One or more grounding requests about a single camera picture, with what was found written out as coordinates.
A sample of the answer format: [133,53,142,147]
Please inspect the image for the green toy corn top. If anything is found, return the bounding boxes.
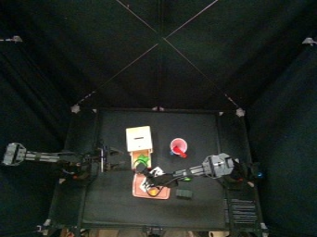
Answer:
[137,155,151,166]

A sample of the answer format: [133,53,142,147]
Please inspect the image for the light wooden drawer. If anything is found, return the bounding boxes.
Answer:
[128,148,155,170]

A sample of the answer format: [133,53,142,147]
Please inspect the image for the white black marker tag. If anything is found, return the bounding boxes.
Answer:
[150,166,166,177]

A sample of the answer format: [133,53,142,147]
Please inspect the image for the pink orange cutting mat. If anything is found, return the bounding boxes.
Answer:
[131,171,173,201]

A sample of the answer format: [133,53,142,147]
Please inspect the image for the small black box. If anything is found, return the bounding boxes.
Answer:
[175,189,194,200]

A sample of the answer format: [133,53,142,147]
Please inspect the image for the red toy spoon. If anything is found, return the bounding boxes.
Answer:
[173,145,189,159]

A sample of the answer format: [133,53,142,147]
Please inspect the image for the pink plastic cup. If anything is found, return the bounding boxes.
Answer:
[169,137,190,156]

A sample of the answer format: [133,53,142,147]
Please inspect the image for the white printed table label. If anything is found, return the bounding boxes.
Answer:
[229,198,258,224]

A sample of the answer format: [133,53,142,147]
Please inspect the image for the thin white cord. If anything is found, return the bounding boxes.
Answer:
[75,0,221,106]
[114,0,242,109]

